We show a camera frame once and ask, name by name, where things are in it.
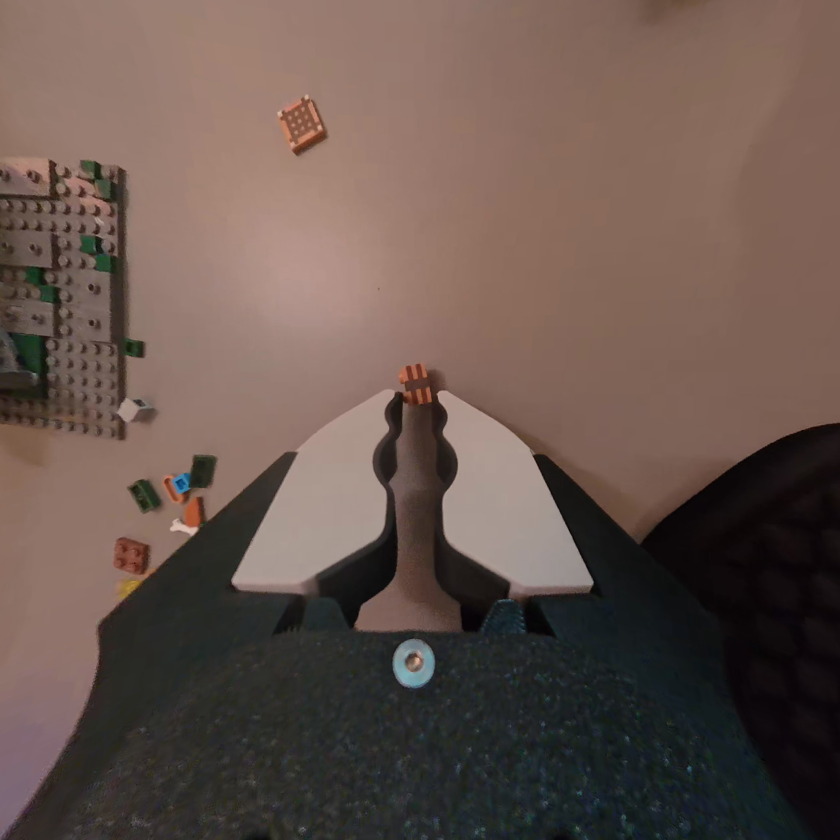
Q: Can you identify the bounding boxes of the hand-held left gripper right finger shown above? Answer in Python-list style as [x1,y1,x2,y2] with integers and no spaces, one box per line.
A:
[433,390,595,629]

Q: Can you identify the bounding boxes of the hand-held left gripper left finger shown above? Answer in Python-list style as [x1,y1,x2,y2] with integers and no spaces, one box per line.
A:
[231,390,403,629]

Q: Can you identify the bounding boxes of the tan grid printed toy tile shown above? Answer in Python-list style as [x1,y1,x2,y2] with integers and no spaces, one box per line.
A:
[275,96,327,156]

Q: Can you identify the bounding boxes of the grey desk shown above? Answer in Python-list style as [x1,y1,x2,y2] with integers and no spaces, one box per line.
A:
[0,0,840,840]

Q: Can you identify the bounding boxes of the scattered small toy bricks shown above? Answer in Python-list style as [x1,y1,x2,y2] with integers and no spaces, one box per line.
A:
[113,453,218,600]

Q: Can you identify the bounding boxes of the black mesh wrist rest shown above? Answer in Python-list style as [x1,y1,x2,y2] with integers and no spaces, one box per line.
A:
[640,423,840,840]

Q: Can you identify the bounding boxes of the grey toy baseplate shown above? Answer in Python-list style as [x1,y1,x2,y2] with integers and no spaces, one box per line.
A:
[0,158,127,442]

